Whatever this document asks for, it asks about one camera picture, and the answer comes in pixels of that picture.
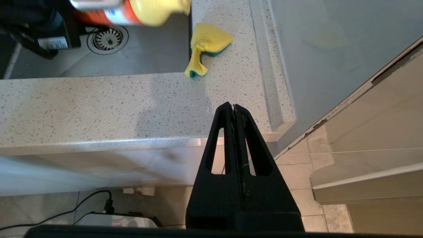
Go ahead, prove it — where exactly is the stainless steel sink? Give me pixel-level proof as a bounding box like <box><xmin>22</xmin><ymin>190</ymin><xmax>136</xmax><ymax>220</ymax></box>
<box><xmin>0</xmin><ymin>13</ymin><xmax>192</xmax><ymax>80</ymax></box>

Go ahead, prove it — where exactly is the white base cabinet front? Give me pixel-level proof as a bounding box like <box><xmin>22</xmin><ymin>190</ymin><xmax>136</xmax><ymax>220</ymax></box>
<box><xmin>0</xmin><ymin>145</ymin><xmax>228</xmax><ymax>197</ymax></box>

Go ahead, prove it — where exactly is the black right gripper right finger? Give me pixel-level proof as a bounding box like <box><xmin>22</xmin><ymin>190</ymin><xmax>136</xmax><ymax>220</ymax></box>
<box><xmin>235</xmin><ymin>104</ymin><xmax>304</xmax><ymax>231</ymax></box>

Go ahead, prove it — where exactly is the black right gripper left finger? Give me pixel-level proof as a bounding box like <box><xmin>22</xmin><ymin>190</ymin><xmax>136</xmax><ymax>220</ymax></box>
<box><xmin>186</xmin><ymin>102</ymin><xmax>246</xmax><ymax>231</ymax></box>

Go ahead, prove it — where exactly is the yellow orange detergent bottle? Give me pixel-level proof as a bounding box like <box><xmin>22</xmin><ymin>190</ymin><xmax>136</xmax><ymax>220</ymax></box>
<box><xmin>69</xmin><ymin>0</ymin><xmax>191</xmax><ymax>27</ymax></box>

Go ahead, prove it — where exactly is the round metal drain strainer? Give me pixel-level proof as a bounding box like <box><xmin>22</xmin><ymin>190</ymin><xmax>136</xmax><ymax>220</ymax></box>
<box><xmin>87</xmin><ymin>26</ymin><xmax>129</xmax><ymax>55</ymax></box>

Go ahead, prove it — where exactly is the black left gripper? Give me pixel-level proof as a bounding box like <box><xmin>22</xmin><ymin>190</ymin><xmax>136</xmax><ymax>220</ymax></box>
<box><xmin>0</xmin><ymin>0</ymin><xmax>82</xmax><ymax>60</ymax></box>

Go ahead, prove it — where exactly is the yellow green sponge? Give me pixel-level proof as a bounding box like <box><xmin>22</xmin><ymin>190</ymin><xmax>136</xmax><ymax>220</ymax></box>
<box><xmin>184</xmin><ymin>22</ymin><xmax>233</xmax><ymax>79</ymax></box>

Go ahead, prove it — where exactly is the beige cabinet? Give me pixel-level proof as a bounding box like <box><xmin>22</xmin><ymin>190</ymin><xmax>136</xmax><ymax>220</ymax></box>
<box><xmin>311</xmin><ymin>35</ymin><xmax>423</xmax><ymax>238</ymax></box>

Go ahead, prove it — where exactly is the thin black floor cable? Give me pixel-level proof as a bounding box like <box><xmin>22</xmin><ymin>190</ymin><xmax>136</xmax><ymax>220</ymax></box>
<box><xmin>0</xmin><ymin>190</ymin><xmax>115</xmax><ymax>232</ymax></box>

